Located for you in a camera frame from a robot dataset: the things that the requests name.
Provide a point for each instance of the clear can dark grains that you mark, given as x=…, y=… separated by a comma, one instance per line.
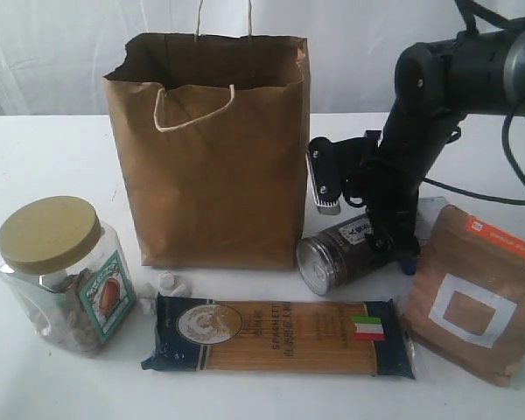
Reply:
x=338, y=255

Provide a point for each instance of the brown paper bag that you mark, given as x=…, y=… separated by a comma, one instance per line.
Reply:
x=211, y=133

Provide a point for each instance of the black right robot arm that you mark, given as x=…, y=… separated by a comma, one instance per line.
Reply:
x=437, y=86

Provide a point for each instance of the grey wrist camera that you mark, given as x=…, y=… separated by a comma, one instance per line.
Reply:
x=336, y=170

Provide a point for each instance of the clear jar yellow lid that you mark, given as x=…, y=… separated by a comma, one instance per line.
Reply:
x=67, y=270

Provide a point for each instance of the white pebble cluster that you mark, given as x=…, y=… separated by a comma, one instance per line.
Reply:
x=167, y=284

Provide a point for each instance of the spaghetti package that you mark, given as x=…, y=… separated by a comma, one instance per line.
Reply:
x=322, y=337

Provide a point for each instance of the small blue white packet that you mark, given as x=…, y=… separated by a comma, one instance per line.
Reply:
x=428, y=210

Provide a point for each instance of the brown kraft pouch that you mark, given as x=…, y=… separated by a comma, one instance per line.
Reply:
x=467, y=302

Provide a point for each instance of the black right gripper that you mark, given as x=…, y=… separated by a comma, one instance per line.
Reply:
x=386, y=183

